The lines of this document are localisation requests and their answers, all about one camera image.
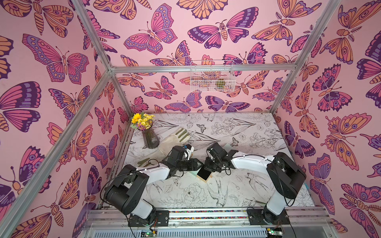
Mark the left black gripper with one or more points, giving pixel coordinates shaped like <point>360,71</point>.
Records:
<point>193,166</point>

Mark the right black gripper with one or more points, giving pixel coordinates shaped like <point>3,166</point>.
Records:
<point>211,166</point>

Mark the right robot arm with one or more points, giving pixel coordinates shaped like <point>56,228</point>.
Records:
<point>286,176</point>

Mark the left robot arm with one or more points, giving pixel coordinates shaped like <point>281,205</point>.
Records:
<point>125,191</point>

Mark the beige garden glove far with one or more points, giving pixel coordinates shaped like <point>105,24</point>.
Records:
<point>178,138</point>

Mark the beige garden glove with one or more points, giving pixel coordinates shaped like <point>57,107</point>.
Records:
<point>144,163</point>
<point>178,138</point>

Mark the beige garden glove near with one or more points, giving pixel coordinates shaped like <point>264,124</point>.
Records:
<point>144,163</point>

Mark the glass vase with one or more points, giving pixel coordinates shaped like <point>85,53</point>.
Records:
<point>150,138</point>

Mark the yellow flower bouquet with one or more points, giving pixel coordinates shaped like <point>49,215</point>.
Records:
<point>142,121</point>

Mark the white wire basket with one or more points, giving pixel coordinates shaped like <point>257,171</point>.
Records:
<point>212,78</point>

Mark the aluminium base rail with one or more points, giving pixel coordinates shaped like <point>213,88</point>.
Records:
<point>215,217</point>

